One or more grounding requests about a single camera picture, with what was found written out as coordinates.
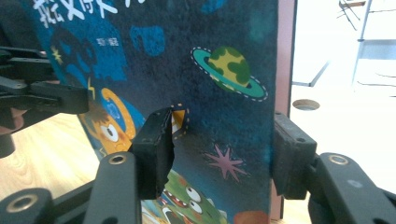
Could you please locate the round grey table grommet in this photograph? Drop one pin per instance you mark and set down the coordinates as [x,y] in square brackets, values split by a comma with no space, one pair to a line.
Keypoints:
[306,104]

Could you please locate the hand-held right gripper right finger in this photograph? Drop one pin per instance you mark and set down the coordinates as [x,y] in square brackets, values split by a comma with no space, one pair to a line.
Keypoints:
[292,155]

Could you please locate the dark folding stand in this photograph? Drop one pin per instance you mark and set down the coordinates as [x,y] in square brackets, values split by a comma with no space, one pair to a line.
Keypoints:
[350,11]

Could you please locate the thin metal floor bar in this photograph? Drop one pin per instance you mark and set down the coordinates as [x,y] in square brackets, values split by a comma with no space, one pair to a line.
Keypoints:
[314,76]

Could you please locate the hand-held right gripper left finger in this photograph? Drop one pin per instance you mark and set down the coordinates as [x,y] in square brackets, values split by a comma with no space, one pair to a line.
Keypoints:
[154,155]

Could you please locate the dark blue picture book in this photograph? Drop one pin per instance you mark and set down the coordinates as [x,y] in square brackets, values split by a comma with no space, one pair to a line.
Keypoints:
[199,93]

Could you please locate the grey metal stand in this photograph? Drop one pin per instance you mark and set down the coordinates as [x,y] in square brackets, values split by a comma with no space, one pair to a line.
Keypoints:
[373,46]

